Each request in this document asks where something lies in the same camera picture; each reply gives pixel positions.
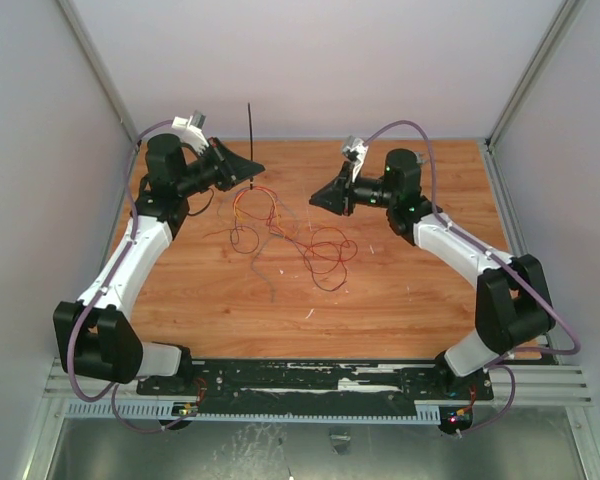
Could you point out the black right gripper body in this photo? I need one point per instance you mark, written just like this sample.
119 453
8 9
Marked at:
346 190

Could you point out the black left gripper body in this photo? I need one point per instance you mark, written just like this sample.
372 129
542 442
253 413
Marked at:
214 163

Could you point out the black zip tie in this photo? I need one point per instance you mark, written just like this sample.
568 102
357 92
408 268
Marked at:
251 141

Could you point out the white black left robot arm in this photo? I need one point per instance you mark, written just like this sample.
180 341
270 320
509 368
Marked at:
94 333

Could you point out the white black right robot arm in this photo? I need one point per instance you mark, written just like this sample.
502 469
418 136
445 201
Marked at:
511 292

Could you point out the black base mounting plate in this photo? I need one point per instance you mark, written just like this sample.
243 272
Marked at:
317 387

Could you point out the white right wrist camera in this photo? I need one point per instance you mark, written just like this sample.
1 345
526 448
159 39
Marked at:
355 151

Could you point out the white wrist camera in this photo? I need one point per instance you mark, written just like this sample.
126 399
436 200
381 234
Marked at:
189 129
355 151

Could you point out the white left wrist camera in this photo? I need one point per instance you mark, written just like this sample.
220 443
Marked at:
189 129

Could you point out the adjustable wrench black handle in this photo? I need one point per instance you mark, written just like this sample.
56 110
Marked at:
421 158

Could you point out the aluminium frame rail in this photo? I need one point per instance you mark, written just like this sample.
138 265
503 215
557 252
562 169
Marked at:
550 385

